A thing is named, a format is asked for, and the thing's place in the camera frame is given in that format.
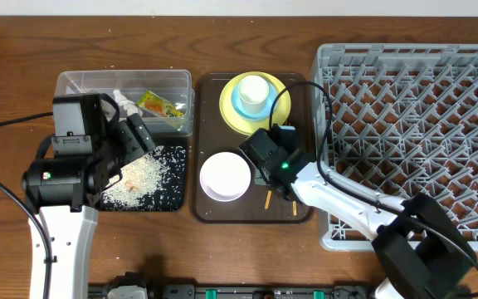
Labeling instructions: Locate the white tissue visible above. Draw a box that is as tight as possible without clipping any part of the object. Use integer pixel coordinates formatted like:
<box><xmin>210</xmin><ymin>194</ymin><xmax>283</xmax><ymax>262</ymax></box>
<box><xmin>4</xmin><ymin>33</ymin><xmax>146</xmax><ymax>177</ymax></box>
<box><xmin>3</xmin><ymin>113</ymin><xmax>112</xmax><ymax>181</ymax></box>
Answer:
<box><xmin>113</xmin><ymin>89</ymin><xmax>143</xmax><ymax>116</ymax></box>

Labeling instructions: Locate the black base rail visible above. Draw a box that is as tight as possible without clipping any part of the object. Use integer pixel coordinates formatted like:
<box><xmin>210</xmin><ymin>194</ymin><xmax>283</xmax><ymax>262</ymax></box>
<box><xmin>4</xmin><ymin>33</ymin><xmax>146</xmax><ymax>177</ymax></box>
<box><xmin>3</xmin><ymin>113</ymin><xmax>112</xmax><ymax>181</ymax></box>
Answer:
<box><xmin>87</xmin><ymin>272</ymin><xmax>371</xmax><ymax>299</ymax></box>

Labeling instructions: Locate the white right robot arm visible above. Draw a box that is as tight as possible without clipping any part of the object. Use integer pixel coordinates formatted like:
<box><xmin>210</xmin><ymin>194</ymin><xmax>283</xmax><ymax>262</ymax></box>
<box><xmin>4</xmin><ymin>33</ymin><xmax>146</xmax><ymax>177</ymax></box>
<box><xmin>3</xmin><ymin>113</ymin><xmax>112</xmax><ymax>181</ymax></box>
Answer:
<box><xmin>240</xmin><ymin>126</ymin><xmax>478</xmax><ymax>299</ymax></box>

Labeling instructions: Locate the wooden chopstick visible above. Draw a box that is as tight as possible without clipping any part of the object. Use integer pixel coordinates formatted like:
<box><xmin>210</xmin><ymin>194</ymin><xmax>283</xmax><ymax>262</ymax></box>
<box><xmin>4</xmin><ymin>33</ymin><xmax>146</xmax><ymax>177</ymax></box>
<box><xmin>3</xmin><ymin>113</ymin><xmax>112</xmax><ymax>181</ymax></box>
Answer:
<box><xmin>264</xmin><ymin>190</ymin><xmax>272</xmax><ymax>209</ymax></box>
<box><xmin>292</xmin><ymin>201</ymin><xmax>297</xmax><ymax>216</ymax></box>

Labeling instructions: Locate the yellow green snack wrapper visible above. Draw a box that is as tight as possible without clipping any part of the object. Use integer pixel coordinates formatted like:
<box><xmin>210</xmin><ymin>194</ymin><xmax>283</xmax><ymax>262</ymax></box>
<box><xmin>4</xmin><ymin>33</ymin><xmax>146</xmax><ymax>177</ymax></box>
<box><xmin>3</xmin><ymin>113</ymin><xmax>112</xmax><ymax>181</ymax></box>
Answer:
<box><xmin>136</xmin><ymin>91</ymin><xmax>184</xmax><ymax>117</ymax></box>

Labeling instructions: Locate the clear plastic bin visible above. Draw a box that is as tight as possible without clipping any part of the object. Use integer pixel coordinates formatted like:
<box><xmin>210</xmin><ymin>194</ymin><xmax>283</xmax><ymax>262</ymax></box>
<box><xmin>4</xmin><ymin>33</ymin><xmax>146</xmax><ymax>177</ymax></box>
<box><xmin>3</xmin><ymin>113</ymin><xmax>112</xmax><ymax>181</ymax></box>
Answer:
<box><xmin>55</xmin><ymin>69</ymin><xmax>195</xmax><ymax>136</ymax></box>

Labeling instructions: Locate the white bowl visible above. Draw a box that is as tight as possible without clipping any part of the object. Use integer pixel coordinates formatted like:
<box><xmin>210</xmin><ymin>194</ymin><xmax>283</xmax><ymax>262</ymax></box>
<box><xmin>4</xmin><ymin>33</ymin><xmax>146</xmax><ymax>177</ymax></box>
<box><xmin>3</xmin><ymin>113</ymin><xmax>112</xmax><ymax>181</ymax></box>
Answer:
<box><xmin>199</xmin><ymin>152</ymin><xmax>251</xmax><ymax>203</ymax></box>

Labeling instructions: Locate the brown plastic tray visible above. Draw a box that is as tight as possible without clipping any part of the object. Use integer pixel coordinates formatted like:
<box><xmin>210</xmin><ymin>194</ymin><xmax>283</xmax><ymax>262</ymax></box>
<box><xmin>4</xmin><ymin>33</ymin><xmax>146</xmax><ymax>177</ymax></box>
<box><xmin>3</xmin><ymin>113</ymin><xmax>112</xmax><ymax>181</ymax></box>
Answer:
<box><xmin>191</xmin><ymin>72</ymin><xmax>313</xmax><ymax>224</ymax></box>

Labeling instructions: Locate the white cup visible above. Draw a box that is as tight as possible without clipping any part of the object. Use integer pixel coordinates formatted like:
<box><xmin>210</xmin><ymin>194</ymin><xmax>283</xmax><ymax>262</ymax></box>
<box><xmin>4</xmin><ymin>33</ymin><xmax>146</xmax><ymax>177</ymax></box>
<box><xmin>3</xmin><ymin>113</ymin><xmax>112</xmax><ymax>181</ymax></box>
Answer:
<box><xmin>237</xmin><ymin>75</ymin><xmax>270</xmax><ymax>114</ymax></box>

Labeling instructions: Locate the black plastic tray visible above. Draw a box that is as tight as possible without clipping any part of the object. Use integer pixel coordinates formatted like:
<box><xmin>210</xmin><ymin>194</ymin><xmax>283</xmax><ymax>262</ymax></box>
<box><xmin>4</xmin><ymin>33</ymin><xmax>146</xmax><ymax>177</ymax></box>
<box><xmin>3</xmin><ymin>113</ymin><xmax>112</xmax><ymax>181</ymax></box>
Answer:
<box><xmin>97</xmin><ymin>135</ymin><xmax>189</xmax><ymax>213</ymax></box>

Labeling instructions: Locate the spilled rice pile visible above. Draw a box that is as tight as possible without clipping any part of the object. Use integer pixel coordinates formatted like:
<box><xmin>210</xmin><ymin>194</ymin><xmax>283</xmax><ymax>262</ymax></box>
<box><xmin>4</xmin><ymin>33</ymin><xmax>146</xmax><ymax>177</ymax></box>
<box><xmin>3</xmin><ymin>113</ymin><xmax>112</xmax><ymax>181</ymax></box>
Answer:
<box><xmin>101</xmin><ymin>145</ymin><xmax>187</xmax><ymax>211</ymax></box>

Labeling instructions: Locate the yellow plate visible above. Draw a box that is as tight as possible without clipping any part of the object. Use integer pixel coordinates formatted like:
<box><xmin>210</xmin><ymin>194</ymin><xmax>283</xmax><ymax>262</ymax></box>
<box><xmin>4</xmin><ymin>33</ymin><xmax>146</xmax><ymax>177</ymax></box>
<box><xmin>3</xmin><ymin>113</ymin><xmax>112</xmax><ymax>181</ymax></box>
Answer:
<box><xmin>219</xmin><ymin>71</ymin><xmax>285</xmax><ymax>135</ymax></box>

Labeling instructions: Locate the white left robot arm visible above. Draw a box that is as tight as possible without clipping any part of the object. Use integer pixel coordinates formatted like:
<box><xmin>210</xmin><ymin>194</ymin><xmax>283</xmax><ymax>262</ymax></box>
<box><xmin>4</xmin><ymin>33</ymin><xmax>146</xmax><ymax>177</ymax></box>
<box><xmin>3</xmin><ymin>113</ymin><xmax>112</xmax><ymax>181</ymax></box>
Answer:
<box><xmin>22</xmin><ymin>93</ymin><xmax>155</xmax><ymax>298</ymax></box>

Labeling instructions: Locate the light blue bowl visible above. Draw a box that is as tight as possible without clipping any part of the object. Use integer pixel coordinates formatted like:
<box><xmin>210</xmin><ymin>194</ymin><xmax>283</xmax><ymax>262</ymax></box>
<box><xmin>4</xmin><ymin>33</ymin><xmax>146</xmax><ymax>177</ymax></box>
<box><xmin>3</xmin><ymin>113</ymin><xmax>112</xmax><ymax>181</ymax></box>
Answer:
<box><xmin>231</xmin><ymin>82</ymin><xmax>277</xmax><ymax>120</ymax></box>

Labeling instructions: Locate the grey dishwasher rack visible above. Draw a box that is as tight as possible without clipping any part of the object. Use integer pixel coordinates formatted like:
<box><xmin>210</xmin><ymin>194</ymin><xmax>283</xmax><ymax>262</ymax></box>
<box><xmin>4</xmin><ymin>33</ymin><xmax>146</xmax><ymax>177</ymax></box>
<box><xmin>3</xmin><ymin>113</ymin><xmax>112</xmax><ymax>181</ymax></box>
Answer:
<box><xmin>310</xmin><ymin>43</ymin><xmax>478</xmax><ymax>252</ymax></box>

